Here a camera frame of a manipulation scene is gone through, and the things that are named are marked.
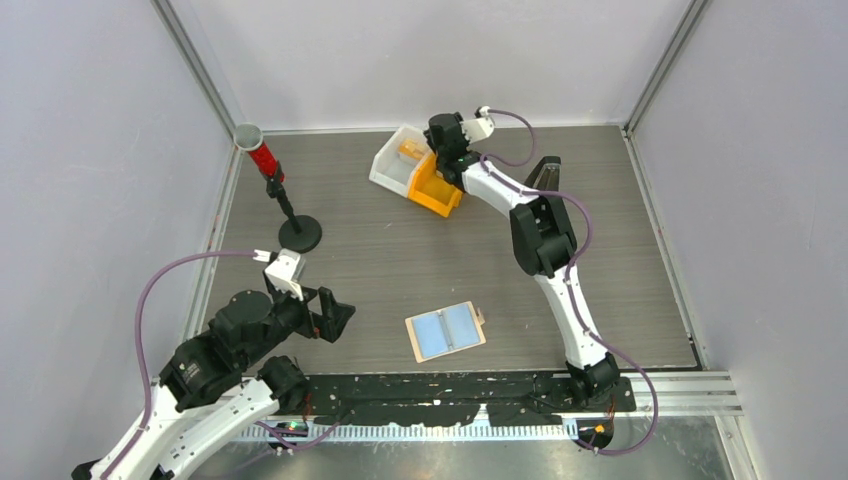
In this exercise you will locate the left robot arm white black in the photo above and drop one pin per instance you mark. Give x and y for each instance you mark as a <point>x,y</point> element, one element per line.
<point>221,381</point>

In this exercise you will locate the red microphone on stand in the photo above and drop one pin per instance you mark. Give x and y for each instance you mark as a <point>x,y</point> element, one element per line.
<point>299,233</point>

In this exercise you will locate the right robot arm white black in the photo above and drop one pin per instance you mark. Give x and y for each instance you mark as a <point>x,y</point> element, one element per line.
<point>543,239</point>

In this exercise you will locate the perforated metal rail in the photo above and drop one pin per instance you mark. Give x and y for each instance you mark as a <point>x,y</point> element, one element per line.
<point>475,431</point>

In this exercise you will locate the beige card holder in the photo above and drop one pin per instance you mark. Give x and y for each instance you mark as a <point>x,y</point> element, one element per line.
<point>445,331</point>

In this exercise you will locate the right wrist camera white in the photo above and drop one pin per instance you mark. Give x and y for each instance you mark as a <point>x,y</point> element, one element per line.
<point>480,127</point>

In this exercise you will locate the white plastic bin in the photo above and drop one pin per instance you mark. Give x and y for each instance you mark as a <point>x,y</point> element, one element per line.
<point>388,169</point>

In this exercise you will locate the yellow plastic bin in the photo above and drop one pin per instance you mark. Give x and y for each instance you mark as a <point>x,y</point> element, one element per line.
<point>428,188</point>

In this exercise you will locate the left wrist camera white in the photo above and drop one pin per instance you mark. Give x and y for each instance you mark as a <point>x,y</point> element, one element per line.
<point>282,272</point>

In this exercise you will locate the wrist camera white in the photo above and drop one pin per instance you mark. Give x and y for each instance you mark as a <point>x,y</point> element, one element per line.
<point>282,272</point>
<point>480,127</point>

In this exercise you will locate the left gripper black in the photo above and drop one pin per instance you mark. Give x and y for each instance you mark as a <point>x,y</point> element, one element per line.
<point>334,317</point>

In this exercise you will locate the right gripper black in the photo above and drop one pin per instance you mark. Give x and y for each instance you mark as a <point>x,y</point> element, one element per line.
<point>463,137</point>

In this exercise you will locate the black metronome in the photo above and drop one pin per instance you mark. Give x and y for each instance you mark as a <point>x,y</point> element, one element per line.
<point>545,176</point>

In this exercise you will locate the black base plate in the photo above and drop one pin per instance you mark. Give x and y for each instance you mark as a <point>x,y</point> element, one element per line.
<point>509,398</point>

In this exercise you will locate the gold card stack in bin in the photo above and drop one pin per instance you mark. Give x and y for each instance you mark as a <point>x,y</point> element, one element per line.
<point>412,150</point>

